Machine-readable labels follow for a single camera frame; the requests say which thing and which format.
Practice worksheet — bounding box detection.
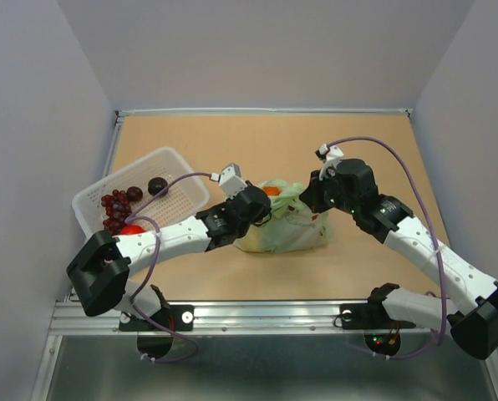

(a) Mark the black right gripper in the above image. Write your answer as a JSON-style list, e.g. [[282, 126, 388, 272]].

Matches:
[[298, 166, 358, 216]]

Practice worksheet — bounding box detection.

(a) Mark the orange persimmon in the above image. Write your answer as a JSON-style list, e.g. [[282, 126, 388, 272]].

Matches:
[[262, 185, 282, 196]]

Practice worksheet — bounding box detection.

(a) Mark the translucent green plastic bag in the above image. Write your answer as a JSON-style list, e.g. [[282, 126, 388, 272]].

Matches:
[[234, 179, 333, 254]]

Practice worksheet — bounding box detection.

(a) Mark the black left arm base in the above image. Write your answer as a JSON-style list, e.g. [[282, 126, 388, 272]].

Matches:
[[114, 281, 195, 332]]

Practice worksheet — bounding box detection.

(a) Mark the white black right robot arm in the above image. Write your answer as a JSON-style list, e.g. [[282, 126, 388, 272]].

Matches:
[[299, 159, 498, 360]]

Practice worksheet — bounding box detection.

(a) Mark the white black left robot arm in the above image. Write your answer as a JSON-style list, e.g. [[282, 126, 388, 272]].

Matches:
[[66, 185, 271, 329]]

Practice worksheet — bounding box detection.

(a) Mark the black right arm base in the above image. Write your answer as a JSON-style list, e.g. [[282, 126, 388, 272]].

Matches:
[[333, 283, 416, 330]]

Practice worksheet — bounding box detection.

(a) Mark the white plastic basket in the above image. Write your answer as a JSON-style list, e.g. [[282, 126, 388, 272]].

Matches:
[[72, 147, 210, 237]]

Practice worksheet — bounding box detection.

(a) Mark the dark plum at back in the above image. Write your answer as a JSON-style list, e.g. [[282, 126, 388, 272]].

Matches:
[[147, 177, 169, 196]]

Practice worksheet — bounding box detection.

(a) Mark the dark plum near grapes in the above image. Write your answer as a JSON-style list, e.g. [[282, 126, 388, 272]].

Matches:
[[126, 186, 144, 202]]

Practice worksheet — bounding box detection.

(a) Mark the red tomato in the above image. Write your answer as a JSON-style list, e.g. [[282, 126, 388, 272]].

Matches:
[[119, 225, 145, 235]]

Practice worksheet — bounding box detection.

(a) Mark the red grape bunch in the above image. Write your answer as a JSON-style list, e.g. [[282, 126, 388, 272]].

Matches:
[[100, 190, 136, 236]]

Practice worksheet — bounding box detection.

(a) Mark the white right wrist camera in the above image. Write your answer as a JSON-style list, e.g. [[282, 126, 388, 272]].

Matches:
[[315, 144, 344, 180]]

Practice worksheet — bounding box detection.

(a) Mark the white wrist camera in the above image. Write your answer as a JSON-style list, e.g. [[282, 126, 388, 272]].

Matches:
[[219, 163, 247, 198], [315, 144, 344, 180]]

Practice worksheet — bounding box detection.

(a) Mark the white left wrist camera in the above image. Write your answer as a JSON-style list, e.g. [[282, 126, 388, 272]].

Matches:
[[219, 163, 247, 198]]

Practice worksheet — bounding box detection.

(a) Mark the front aluminium mounting rail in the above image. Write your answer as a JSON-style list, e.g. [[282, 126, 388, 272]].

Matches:
[[50, 297, 455, 338]]

